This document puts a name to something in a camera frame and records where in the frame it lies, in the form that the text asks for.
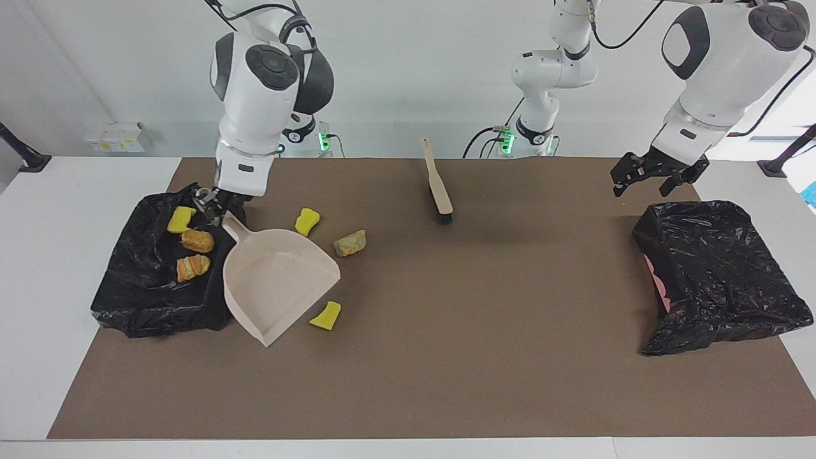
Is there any beige hand brush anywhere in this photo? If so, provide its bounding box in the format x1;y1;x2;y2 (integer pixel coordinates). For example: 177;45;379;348
421;137;455;225

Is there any pink bin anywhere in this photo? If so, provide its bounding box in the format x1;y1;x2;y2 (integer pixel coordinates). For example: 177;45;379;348
644;254;671;314

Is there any black camera stand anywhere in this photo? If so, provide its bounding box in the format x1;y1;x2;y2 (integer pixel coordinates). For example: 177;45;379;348
0;121;52;174
757;123;816;178

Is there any black plastic trash bag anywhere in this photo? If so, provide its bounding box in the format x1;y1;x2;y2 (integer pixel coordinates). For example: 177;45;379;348
632;200;815;356
91;182;248;339

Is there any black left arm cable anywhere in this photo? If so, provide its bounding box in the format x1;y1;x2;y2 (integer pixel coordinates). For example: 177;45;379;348
586;0;816;138

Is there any beige plastic dustpan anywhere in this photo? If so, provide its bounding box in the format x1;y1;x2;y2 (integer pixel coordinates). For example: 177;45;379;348
195;187;342;348

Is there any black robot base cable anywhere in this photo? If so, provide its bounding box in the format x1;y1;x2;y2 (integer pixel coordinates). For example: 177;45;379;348
462;96;525;158

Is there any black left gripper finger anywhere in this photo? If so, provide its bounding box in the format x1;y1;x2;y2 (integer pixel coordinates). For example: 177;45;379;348
660;173;696;197
612;167;640;197

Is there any yellow sponge piece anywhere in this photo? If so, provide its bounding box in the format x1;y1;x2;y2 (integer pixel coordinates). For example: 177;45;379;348
309;301;342;332
295;208;321;238
166;206;198;235

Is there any brown croquette toy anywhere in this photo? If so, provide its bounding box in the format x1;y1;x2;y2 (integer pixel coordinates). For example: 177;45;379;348
181;229;215;254

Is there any brown table mat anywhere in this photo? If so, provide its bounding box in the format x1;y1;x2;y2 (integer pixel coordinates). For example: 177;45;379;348
48;157;816;441

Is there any pale dumpling toy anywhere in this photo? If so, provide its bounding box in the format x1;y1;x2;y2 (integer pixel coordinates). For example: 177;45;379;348
333;229;368;258

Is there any striped croissant toy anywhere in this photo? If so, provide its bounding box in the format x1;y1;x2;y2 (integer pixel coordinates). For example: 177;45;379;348
176;254;212;283

